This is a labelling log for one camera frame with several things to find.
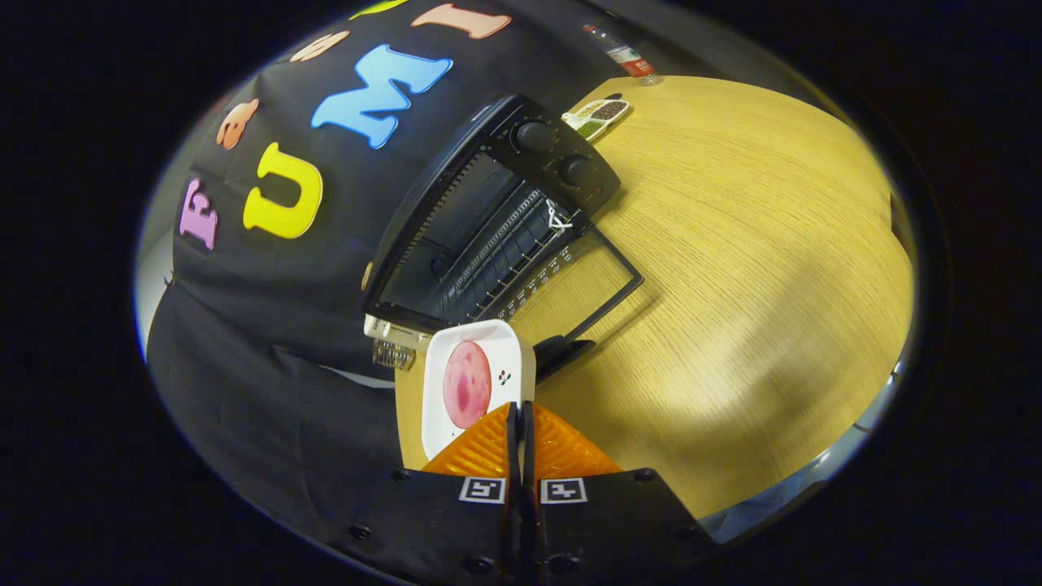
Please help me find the pink ham slice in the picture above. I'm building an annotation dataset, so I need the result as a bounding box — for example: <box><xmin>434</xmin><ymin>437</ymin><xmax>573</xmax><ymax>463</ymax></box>
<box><xmin>442</xmin><ymin>341</ymin><xmax>493</xmax><ymax>430</ymax></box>

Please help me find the white divided dish with beans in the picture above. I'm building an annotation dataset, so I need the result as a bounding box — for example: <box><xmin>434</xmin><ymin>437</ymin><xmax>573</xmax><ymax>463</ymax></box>
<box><xmin>562</xmin><ymin>98</ymin><xmax>632</xmax><ymax>141</ymax></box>

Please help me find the clear plastic water bottle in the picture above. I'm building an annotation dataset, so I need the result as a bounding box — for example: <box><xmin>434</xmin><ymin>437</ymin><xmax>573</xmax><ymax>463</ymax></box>
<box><xmin>582</xmin><ymin>23</ymin><xmax>662</xmax><ymax>86</ymax></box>

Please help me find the white square plate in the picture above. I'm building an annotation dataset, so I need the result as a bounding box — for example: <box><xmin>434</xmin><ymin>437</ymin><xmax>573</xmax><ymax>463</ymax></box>
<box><xmin>421</xmin><ymin>320</ymin><xmax>536</xmax><ymax>461</ymax></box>

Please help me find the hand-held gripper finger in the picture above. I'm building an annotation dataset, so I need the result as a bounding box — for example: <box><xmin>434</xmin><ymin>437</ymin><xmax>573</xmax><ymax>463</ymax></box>
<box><xmin>521</xmin><ymin>400</ymin><xmax>719</xmax><ymax>585</ymax></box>
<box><xmin>326</xmin><ymin>400</ymin><xmax>522</xmax><ymax>585</ymax></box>

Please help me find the black toaster oven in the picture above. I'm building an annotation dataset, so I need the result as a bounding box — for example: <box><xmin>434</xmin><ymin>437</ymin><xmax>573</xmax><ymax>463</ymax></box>
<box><xmin>362</xmin><ymin>94</ymin><xmax>644</xmax><ymax>383</ymax></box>

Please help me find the black backdrop cloth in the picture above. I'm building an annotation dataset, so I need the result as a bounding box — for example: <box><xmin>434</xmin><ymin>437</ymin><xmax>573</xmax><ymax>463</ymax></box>
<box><xmin>145</xmin><ymin>0</ymin><xmax>652</xmax><ymax>562</ymax></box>

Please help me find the white pop-up toaster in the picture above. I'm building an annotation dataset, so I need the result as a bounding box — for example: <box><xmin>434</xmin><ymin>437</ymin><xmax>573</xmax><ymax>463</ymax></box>
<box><xmin>364</xmin><ymin>313</ymin><xmax>432</xmax><ymax>351</ymax></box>

